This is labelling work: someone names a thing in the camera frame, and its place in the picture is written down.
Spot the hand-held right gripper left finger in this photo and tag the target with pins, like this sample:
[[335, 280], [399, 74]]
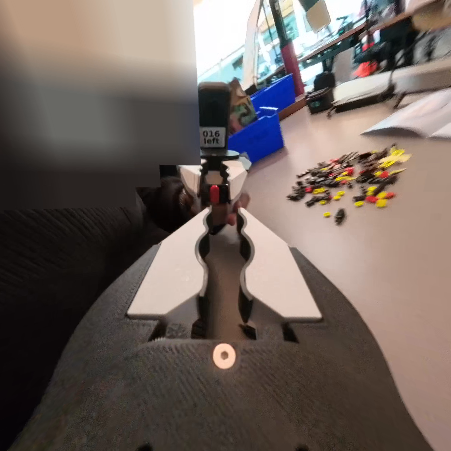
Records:
[[165, 282]]

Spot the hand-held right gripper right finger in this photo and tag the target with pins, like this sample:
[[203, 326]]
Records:
[[282, 285]]

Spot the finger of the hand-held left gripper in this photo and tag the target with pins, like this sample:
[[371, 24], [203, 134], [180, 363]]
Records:
[[190, 179], [238, 176]]

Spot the black lego plate red tiles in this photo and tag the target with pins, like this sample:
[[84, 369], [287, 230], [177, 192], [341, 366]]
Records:
[[214, 192]]

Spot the pile of lego pieces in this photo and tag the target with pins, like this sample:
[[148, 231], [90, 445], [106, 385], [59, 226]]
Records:
[[338, 176]]

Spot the person's left forearm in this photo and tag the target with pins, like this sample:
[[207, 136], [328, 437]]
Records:
[[165, 204]]

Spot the lego instruction booklet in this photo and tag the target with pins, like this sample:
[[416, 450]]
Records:
[[415, 119]]

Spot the person's left hand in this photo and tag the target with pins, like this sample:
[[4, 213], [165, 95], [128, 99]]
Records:
[[225, 215]]

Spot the printed cardboard box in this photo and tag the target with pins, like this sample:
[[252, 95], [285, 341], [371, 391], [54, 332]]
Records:
[[241, 112]]

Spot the blue plastic bin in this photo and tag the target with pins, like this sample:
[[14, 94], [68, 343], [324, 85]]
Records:
[[257, 141], [274, 95]]

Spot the dark red pole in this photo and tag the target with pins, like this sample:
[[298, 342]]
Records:
[[292, 63]]

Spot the black device with display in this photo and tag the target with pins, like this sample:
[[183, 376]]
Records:
[[319, 102]]

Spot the black lego bracket piece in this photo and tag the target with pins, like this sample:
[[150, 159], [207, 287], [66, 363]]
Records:
[[340, 215]]

